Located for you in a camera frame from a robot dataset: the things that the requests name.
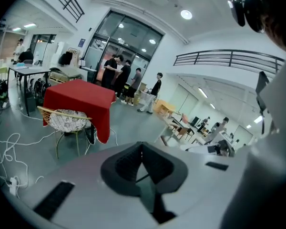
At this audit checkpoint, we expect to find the round ceiling lamp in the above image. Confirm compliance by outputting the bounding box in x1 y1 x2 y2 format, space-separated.
180 9 193 21

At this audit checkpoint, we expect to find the black frame glass door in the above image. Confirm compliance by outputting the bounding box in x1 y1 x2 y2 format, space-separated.
82 10 164 97

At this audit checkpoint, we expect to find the black head-mounted camera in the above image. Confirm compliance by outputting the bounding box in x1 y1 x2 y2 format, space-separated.
227 0 247 28

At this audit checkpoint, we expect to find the person's torso in white shirt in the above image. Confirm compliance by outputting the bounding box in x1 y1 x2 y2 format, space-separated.
220 53 286 229

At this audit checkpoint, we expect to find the light wooden desk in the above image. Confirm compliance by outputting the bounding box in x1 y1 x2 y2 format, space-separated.
154 100 176 116

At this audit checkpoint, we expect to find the black jacket on wooden rack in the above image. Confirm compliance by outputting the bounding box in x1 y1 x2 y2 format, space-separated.
58 47 80 68

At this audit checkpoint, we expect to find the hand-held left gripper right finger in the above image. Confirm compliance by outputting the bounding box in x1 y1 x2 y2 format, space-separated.
143 141 251 218

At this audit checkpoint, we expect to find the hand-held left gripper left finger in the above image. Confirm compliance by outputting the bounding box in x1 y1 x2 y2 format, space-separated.
4 141 158 229

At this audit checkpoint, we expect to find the grey top black leg table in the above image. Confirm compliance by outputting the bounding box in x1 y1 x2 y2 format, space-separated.
8 64 51 117

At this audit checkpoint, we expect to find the white sink cabinet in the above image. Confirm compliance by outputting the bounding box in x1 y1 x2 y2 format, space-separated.
162 117 196 144

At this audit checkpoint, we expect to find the white cable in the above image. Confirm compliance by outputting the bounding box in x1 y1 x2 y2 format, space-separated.
0 108 120 200

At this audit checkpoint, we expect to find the floral round cushion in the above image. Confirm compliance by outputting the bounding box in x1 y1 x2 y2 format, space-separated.
49 108 88 133

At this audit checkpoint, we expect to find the red armchair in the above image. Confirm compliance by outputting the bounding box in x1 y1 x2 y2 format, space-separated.
42 79 117 144

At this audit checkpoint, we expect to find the floral cushion in yellow basket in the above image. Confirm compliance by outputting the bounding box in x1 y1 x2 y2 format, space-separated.
37 105 94 160

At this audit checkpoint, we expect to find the white power strip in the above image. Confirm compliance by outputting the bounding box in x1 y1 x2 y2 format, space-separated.
9 177 19 197

